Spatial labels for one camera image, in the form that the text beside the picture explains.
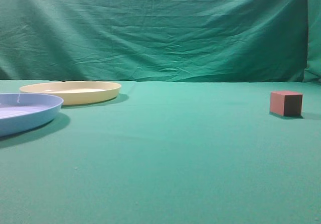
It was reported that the red cube block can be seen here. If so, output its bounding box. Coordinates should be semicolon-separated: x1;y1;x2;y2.
269;91;303;117

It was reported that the yellow plastic plate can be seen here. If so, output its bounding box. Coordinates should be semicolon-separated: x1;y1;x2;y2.
20;81;121;105

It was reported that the blue plastic plate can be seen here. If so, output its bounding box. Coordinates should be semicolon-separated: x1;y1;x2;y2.
1;93;64;137

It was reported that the green backdrop cloth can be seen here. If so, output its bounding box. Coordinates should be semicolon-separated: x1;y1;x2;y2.
1;0;320;82

